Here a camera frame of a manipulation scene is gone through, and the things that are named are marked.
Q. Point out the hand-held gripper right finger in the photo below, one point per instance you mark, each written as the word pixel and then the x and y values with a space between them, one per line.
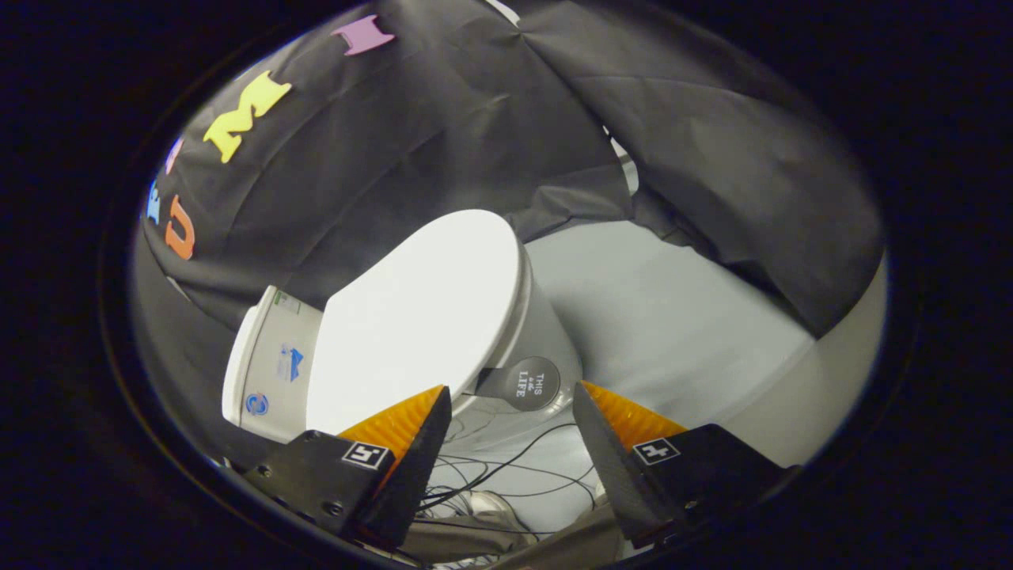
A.
pixel 609 467

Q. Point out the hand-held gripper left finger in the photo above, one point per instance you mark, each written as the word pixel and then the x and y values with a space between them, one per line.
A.
pixel 411 475

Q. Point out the white toilet lid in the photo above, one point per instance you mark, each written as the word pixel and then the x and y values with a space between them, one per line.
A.
pixel 419 317

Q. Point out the white toilet bowl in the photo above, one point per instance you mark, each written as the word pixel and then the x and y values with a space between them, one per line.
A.
pixel 546 332

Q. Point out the person's khaki trousers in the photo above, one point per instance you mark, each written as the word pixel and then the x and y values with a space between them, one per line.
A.
pixel 475 542

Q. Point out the black backdrop cloth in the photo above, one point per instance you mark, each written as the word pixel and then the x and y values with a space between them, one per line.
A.
pixel 443 119

